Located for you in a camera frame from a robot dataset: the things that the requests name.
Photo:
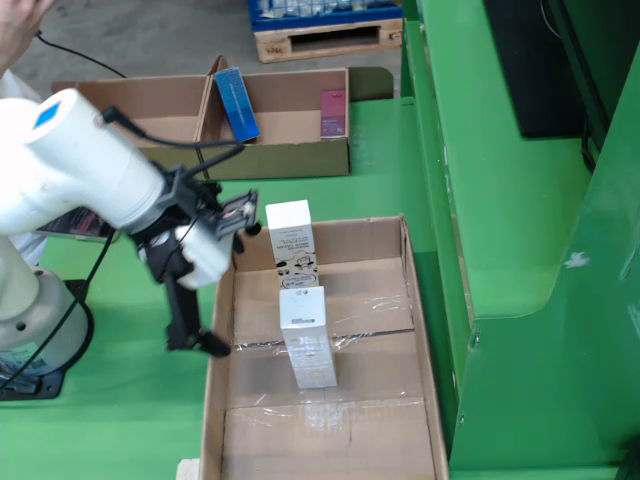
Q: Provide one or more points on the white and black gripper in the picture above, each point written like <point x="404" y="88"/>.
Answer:
<point x="205" y="255"/>

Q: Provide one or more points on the cow print hand cream box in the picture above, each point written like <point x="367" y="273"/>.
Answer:
<point x="292" y="240"/>

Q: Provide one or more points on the plain white carton box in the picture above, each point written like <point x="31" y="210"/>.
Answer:
<point x="307" y="340"/>

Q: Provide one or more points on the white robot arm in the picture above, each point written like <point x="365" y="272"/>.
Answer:
<point x="75" y="165"/>

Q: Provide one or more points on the blue carton box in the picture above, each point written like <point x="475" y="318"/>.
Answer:
<point x="237" y="105"/>

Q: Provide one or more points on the empty cardboard box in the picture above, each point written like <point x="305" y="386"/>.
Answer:
<point x="165" y="100"/>

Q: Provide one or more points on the pink carton box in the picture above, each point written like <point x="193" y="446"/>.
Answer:
<point x="334" y="115"/>

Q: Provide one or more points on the large shallow cardboard tray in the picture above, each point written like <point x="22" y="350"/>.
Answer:
<point x="325" y="440"/>

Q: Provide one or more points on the person's hand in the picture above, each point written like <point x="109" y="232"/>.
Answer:
<point x="17" y="25"/>

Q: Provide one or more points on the smartphone with green case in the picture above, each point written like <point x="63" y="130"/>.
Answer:
<point x="75" y="225"/>

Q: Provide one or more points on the white foam block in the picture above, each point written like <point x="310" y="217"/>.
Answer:
<point x="189" y="470"/>

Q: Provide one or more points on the wooden pallet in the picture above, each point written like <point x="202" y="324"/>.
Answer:
<point x="325" y="45"/>

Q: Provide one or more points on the blue plastic crate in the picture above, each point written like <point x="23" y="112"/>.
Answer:
<point x="325" y="12"/>

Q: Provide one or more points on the green metal shelf unit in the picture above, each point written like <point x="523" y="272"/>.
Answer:
<point x="525" y="250"/>

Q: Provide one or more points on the black monitor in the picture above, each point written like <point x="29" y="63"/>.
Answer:
<point x="540" y="65"/>

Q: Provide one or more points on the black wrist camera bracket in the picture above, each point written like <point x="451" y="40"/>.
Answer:
<point x="237" y="212"/>

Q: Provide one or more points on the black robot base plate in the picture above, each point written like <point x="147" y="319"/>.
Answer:
<point x="55" y="385"/>

